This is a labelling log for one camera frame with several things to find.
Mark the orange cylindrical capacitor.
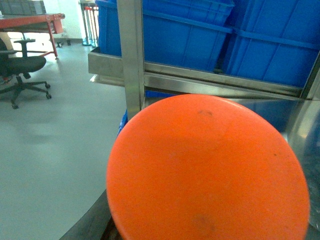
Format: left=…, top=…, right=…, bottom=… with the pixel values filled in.
left=106, top=94, right=310, bottom=240

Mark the stainless steel shelf rack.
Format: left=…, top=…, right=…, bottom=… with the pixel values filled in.
left=89, top=0, right=320, bottom=119

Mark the blue plastic crate left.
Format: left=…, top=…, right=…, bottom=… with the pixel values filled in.
left=96, top=0, right=232, bottom=72

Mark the blue plastic crate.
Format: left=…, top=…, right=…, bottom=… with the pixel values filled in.
left=222, top=0, right=320, bottom=88
left=96, top=0, right=232, bottom=72

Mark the blue plastic crate right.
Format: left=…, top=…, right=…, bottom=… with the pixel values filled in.
left=222, top=0, right=320, bottom=88

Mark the black office chair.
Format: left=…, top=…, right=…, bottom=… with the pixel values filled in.
left=0, top=39, right=52, bottom=109

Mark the red metal frame table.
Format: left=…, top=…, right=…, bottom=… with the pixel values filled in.
left=0, top=13, right=66, bottom=60

